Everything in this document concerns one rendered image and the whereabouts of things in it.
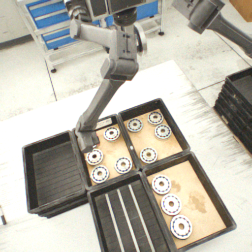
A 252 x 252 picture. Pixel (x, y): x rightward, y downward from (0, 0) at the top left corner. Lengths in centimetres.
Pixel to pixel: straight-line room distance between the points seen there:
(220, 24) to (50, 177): 113
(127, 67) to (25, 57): 301
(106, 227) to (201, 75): 219
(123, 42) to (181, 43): 262
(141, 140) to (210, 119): 55
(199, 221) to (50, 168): 87
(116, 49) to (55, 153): 90
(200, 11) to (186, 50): 237
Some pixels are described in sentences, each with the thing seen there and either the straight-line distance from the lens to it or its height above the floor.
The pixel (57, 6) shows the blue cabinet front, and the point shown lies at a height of 78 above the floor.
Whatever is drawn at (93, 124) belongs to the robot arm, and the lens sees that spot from 93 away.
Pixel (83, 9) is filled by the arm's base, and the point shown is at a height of 148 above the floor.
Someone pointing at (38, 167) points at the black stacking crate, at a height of 83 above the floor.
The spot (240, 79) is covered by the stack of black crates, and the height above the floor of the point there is 49.
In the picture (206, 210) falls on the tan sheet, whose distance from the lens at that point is 120.
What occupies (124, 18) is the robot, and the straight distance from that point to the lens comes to 124.
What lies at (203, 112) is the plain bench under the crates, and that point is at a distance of 160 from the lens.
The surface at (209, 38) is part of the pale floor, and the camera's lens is 339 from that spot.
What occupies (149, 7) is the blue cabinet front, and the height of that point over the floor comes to 44.
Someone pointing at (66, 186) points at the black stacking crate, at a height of 83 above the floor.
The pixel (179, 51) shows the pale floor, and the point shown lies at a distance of 313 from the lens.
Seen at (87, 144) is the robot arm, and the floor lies 117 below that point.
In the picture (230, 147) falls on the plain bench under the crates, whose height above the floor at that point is 70.
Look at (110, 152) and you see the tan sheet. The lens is 128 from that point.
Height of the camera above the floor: 198
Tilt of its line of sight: 59 degrees down
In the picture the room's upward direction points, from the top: 10 degrees counter-clockwise
